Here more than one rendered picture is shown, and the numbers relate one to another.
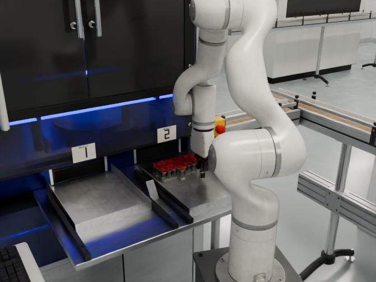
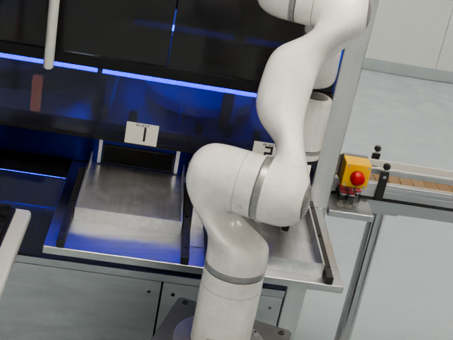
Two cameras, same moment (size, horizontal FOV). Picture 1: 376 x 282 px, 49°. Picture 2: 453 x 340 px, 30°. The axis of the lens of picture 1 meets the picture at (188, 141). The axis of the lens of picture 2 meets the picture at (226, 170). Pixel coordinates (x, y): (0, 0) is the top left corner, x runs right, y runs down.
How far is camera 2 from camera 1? 89 cm
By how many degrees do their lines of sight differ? 24
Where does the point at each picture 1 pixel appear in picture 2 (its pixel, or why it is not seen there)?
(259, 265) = (214, 328)
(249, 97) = (264, 112)
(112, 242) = (101, 243)
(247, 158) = (218, 177)
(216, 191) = (284, 251)
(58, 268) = (69, 272)
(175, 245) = not seen: hidden behind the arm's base
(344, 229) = not seen: outside the picture
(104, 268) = (129, 304)
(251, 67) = (282, 77)
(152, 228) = (159, 251)
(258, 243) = (218, 296)
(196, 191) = not seen: hidden behind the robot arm
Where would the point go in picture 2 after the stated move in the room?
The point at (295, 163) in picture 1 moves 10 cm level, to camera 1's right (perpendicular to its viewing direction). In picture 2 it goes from (276, 208) to (326, 229)
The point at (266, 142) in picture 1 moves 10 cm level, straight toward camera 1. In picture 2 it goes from (249, 170) to (211, 181)
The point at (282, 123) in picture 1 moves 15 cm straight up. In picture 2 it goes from (284, 156) to (301, 77)
